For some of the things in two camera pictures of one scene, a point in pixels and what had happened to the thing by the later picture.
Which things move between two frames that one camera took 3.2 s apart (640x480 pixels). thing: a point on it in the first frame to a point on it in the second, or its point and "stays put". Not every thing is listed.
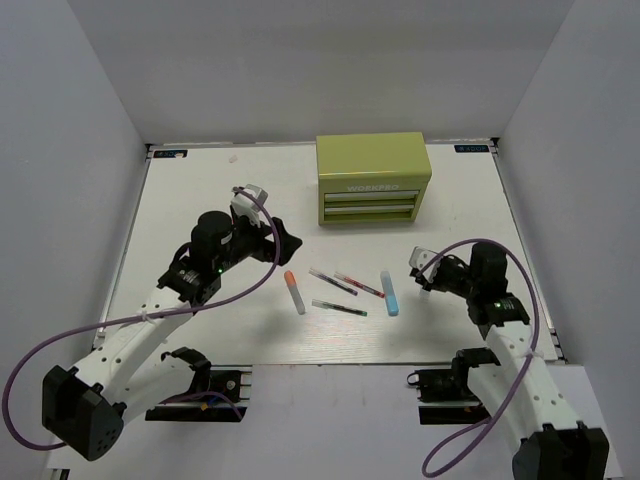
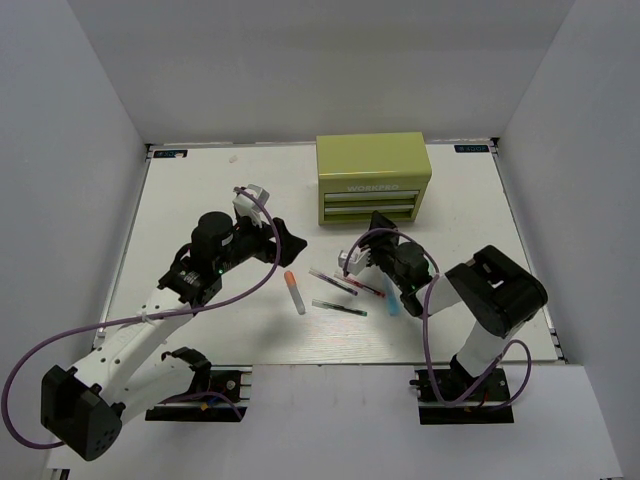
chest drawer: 375,196 stays put
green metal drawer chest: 371,177 stays put
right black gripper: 435,281 to 375,243
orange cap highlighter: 294,290 stays put
